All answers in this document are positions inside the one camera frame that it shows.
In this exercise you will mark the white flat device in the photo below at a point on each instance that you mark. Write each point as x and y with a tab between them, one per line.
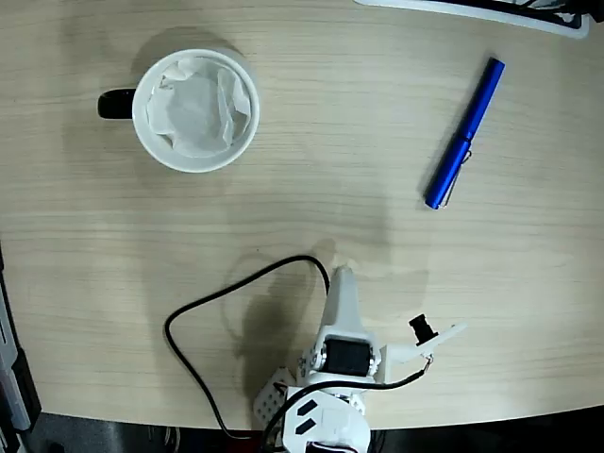
472	11

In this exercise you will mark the crumpled white tissue paper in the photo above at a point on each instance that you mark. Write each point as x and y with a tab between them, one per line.
193	113

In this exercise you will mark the white perforated plastic block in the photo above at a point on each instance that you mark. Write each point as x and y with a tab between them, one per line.
269	406

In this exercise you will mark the wrist camera on white mount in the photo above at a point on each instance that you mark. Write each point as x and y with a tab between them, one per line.
406	354

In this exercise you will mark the blue metal pen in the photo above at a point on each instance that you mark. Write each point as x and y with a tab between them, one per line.
464	134

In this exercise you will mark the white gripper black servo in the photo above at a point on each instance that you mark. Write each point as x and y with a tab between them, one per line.
345	355

